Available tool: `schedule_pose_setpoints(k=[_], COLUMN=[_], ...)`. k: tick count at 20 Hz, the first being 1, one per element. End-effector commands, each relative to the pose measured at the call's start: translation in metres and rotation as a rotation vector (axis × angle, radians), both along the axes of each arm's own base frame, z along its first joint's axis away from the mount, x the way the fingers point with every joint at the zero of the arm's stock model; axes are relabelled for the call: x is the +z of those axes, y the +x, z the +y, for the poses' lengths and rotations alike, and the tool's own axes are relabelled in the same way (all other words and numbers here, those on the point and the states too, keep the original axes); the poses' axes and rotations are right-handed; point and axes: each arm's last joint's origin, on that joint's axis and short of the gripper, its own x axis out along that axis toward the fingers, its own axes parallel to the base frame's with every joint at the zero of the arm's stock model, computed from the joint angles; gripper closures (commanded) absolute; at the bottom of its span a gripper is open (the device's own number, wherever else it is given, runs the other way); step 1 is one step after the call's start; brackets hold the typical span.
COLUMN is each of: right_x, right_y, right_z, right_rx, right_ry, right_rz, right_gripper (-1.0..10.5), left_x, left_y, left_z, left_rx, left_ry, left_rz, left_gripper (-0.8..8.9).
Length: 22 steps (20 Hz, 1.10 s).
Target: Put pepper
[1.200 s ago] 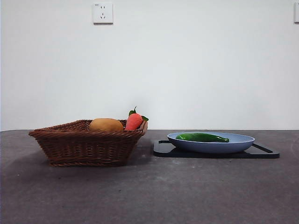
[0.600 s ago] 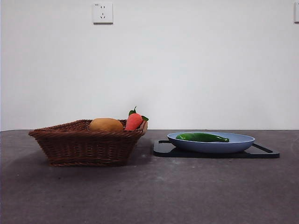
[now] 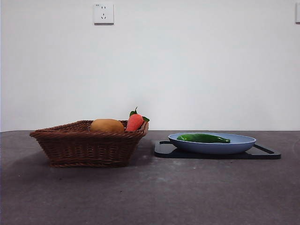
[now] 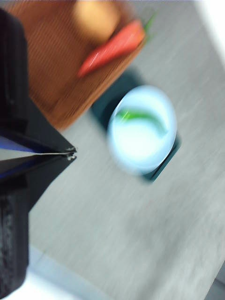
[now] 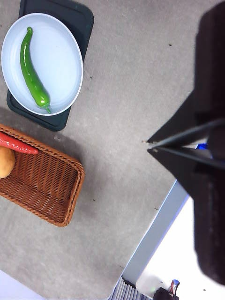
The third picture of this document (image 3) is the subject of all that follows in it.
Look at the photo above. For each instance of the green pepper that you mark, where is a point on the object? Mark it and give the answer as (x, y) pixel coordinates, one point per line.
(201, 138)

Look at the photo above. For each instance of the orange carrot with green leaves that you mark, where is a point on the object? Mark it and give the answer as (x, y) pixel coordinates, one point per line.
(134, 123)

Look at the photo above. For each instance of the dark cutting board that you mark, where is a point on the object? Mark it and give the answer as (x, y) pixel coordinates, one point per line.
(164, 152)

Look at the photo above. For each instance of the yellow-brown potato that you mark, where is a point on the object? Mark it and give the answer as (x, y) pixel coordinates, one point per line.
(106, 126)

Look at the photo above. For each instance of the blue-grey plate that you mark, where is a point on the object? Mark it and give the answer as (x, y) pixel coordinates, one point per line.
(211, 148)

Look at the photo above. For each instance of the brown wicker basket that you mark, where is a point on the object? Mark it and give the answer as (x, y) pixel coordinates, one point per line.
(89, 150)

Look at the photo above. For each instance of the white wall socket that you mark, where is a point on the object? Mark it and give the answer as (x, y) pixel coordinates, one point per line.
(103, 14)
(297, 14)

